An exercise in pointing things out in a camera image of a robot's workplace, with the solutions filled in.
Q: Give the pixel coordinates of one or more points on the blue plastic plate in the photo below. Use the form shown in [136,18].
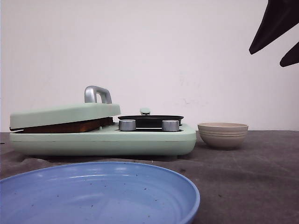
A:
[99,193]

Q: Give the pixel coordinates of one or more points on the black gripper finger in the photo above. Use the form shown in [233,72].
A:
[279,17]
[291,57]

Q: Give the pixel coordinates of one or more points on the grey table cloth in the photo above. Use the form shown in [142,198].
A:
[257,183]

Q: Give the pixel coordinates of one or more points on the left silver control knob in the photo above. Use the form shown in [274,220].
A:
[127,125]

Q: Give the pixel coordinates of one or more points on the beige ribbed ceramic bowl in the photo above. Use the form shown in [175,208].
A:
[223,135]

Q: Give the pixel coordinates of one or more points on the breakfast maker lid dark plate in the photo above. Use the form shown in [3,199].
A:
[98,104]

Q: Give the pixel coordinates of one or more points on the silver control knob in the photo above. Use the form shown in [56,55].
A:
[127,125]
[170,125]

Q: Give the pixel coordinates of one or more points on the white bread slice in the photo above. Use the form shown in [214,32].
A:
[106,121]
[73,127]

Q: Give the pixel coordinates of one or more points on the black frying pan green handle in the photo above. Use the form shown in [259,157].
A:
[151,121]

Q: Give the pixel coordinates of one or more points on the right silver control knob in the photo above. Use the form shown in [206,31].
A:
[170,125]

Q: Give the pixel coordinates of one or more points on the mint green breakfast maker base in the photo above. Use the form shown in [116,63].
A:
[106,141]

